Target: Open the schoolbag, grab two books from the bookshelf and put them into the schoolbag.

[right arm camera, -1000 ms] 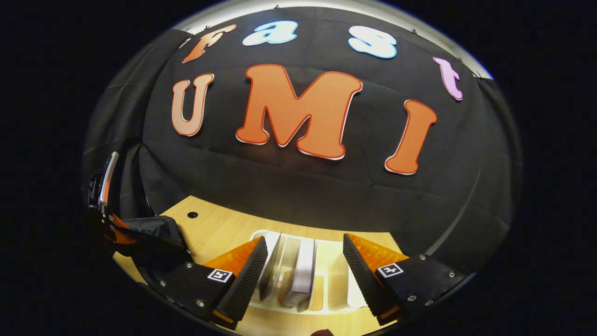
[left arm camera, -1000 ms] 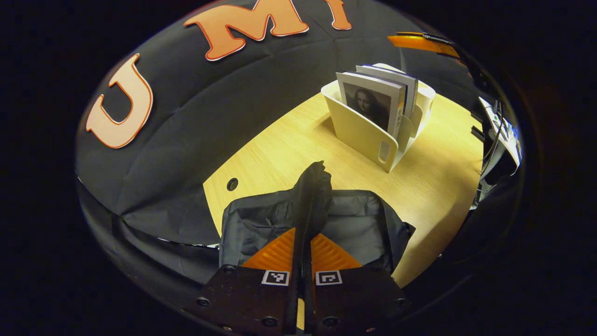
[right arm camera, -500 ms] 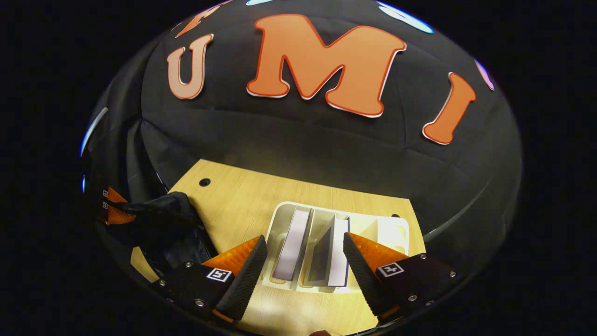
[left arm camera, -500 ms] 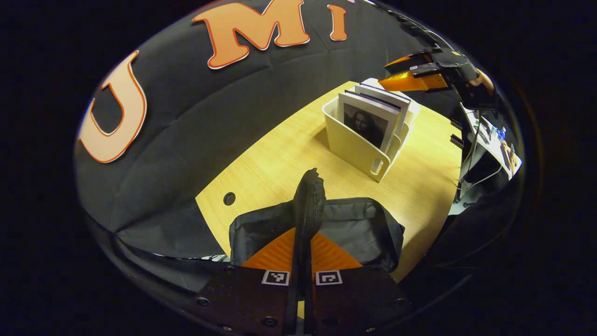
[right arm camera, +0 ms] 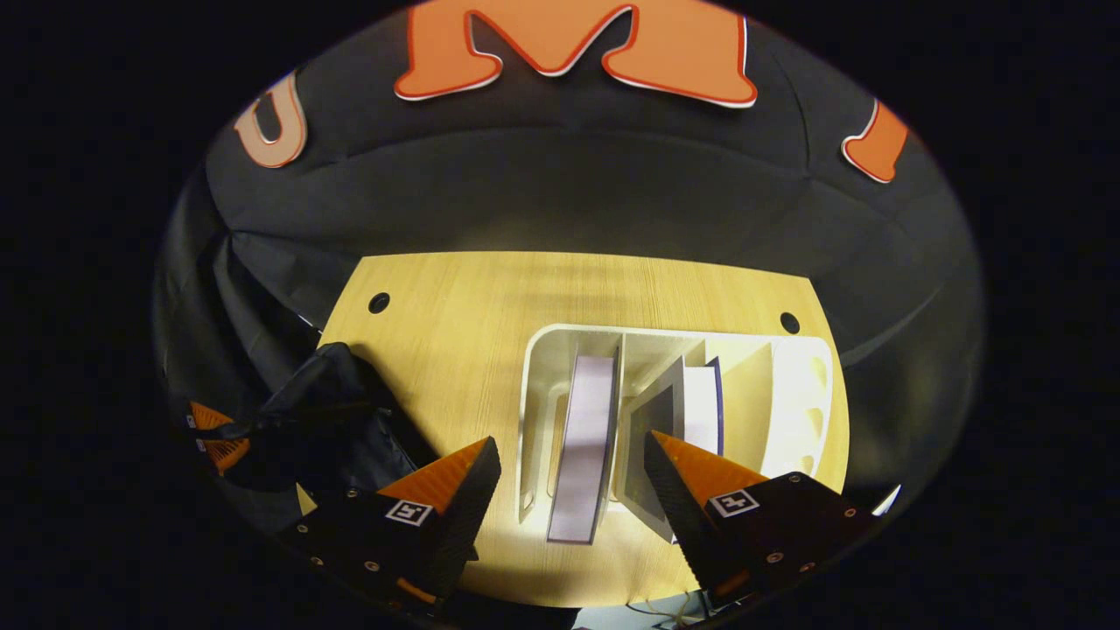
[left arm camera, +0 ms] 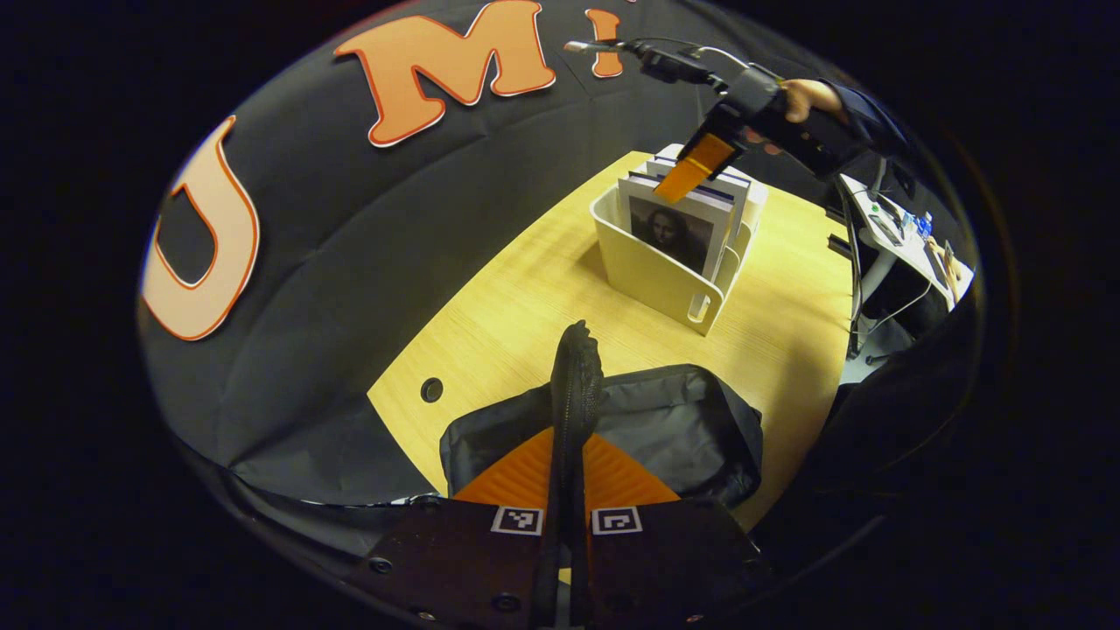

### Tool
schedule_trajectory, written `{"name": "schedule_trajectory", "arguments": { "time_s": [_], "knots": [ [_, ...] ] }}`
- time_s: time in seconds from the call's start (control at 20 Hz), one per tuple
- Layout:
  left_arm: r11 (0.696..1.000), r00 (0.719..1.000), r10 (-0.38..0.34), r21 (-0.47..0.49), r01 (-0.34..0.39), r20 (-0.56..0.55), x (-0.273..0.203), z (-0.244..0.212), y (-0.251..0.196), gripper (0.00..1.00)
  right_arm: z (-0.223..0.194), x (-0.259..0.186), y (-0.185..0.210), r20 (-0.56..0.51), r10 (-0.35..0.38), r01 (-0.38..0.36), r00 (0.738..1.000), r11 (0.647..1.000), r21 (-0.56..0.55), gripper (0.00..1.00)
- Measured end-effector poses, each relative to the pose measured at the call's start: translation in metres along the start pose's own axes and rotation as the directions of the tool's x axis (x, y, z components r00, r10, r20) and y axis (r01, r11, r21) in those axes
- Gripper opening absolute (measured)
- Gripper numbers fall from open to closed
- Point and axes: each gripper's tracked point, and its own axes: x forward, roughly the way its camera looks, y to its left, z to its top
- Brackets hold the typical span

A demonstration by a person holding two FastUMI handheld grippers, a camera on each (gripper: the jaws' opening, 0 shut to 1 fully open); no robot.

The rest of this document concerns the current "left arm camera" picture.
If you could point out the white bookshelf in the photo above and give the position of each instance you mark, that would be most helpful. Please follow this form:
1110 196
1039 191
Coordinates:
647 276

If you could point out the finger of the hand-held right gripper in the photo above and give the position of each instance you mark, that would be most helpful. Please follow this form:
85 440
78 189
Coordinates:
696 166

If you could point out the white side desk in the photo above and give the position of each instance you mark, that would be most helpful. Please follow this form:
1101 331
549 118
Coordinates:
901 254

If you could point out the blue bottle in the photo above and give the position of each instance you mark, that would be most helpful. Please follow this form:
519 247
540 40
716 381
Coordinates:
917 225

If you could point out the portrait cover book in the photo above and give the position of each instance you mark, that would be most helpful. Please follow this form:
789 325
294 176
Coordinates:
669 229

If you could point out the black schoolbag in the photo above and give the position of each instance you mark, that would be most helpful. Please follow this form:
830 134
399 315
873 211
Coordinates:
674 420

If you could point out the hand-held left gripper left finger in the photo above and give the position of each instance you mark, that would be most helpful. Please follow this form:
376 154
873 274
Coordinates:
455 560

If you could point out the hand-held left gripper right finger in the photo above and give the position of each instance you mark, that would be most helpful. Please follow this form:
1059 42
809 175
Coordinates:
674 560

